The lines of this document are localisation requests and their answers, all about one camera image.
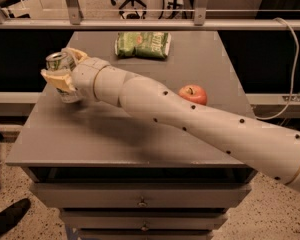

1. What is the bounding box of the green chip bag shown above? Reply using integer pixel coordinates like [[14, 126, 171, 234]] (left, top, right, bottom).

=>
[[114, 32, 171, 59]]

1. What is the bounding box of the red apple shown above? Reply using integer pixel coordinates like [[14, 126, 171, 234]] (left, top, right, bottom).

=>
[[178, 84, 207, 105]]

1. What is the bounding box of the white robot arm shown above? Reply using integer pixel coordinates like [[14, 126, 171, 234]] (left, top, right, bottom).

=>
[[41, 48, 300, 192]]

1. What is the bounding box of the silver green 7up can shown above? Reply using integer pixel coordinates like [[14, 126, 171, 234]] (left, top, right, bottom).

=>
[[46, 51, 81, 103]]

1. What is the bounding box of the metal railing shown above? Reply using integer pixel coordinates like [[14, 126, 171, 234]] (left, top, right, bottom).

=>
[[0, 0, 300, 31]]

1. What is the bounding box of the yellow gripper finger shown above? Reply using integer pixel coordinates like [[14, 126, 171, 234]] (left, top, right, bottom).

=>
[[41, 69, 76, 93], [62, 47, 89, 64]]

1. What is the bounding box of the white cable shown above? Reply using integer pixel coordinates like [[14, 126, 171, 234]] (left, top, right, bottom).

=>
[[254, 16, 300, 121]]

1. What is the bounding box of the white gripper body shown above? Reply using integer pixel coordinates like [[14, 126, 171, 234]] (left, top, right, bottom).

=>
[[71, 57, 110, 100]]

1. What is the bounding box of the grey drawer cabinet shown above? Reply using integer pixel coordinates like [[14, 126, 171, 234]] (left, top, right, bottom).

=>
[[6, 31, 256, 240]]

